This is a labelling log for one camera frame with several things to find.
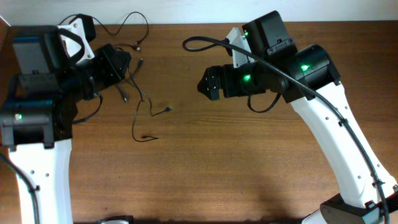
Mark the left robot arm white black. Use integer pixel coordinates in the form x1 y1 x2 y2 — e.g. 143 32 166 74
1 26 131 223

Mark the thin black cable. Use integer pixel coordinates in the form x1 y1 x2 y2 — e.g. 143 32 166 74
127 65 174 143

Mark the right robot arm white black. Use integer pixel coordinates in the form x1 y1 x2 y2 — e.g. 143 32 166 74
197 11 397 223

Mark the long black usb cable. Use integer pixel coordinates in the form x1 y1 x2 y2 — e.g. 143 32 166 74
57 11 150 52

